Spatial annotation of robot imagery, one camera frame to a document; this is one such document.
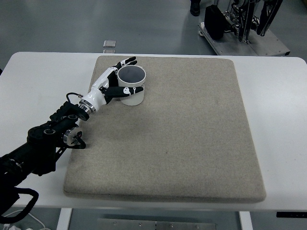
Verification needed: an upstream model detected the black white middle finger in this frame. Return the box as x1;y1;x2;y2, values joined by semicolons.
115;57;136;69

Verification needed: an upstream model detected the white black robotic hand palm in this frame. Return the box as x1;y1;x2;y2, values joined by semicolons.
79;70;118;113

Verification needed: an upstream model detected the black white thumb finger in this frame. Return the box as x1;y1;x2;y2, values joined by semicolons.
103;86;144;104

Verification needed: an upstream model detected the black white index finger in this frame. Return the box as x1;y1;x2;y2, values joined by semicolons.
107;63;120;76

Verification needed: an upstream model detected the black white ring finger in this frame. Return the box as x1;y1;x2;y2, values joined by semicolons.
121;60;137;67

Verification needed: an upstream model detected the white ribbed cup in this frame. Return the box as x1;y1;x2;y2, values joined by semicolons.
118;65;146;106

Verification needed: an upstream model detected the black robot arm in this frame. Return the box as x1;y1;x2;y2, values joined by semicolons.
0;57;144;189

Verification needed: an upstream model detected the dark shoe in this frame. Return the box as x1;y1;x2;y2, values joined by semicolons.
190;0;201;16

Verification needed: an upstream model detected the beige fabric mat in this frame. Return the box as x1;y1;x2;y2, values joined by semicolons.
64;57;266;203

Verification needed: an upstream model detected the mobile robot on metal base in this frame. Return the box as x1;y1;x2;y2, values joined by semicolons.
199;0;290;57

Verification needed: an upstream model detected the white table leg left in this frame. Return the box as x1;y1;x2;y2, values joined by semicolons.
56;208;72;230

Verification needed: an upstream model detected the white table leg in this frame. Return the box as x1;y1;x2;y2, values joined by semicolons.
239;211;253;230
56;208;72;230

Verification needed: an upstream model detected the white table leg right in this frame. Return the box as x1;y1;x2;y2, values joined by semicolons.
239;211;253;230

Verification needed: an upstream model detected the black table control panel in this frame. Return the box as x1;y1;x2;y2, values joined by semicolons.
276;212;307;219

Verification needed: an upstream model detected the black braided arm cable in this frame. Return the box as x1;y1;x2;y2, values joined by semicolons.
0;187;39;224

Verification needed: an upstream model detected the white cable on floor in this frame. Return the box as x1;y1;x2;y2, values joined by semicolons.
0;209;48;230

